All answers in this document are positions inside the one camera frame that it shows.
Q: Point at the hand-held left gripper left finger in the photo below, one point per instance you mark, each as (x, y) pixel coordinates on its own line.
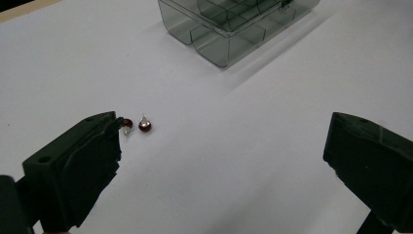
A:
(71, 169)

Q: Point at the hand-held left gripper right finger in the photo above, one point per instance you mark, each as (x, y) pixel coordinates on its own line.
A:
(373, 162)

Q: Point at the red round push pin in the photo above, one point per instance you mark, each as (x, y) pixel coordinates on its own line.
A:
(144, 125)

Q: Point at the clear grey plastic organizer box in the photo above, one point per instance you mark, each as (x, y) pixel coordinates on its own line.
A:
(211, 48)

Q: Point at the light wooden table edge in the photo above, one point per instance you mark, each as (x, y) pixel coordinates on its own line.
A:
(19, 10)

